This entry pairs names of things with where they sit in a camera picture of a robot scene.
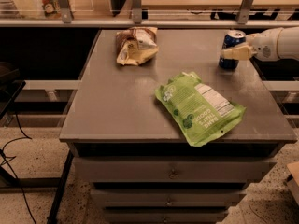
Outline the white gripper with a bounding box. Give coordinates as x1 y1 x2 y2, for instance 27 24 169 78
221 28 282 62

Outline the blue pepsi can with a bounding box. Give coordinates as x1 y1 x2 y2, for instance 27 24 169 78
218 29 247 70

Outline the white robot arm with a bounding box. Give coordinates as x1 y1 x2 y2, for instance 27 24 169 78
221 27 299 62

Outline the green snack bag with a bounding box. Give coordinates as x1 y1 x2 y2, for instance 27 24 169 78
155 72 246 147

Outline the brown chip bag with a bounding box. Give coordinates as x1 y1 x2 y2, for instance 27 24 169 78
116 27 159 66

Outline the wooden box at right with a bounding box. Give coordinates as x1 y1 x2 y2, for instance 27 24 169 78
287 161 299 205

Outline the grey drawer cabinet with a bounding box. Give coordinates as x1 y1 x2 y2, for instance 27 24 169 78
60 30 296 224

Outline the top drawer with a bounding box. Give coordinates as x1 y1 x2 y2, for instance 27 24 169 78
74 157 275 183

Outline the drawer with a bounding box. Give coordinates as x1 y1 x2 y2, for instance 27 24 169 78
74 157 275 183
104 209 228 224
91 189 246 208

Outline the middle drawer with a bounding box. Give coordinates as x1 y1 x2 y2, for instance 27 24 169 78
91 189 246 208

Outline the bottom drawer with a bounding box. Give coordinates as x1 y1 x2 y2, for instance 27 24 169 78
104 209 228 224

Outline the black table at left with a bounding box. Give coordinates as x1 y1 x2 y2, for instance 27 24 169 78
0 62 25 188

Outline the right metal shelf bracket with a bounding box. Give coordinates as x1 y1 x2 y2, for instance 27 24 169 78
235 0 254 24

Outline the metal shelf bracket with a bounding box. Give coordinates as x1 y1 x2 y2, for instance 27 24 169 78
235 0 254 24
58 0 73 23
132 0 142 24

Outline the middle metal shelf bracket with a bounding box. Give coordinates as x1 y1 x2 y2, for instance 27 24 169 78
132 0 142 24

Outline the left metal shelf bracket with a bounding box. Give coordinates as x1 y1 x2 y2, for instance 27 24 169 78
58 0 73 23

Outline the black cable on floor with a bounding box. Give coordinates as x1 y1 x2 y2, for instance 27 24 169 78
0 109 38 224

